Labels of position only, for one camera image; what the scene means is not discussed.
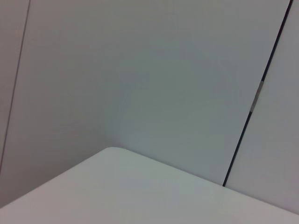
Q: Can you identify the silver metal seam clip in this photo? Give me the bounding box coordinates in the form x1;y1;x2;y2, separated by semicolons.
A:
250;80;265;114

